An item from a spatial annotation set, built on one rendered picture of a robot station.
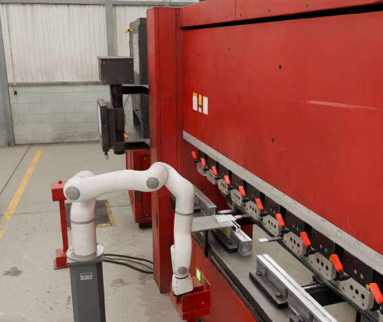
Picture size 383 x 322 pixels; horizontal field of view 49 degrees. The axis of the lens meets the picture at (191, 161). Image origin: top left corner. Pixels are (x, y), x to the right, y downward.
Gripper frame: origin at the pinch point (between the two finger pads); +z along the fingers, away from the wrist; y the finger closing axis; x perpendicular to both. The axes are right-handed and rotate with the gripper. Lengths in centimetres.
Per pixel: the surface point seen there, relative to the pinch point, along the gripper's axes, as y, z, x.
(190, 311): -1.7, 4.4, 4.8
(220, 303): -25.5, 18.8, -12.5
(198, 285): -10.6, -2.2, -5.9
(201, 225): -24.5, -23.1, -33.4
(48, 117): 45, 17, -742
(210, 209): -44, -16, -67
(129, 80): -13, -102, -137
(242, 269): -33.8, -9.8, 1.8
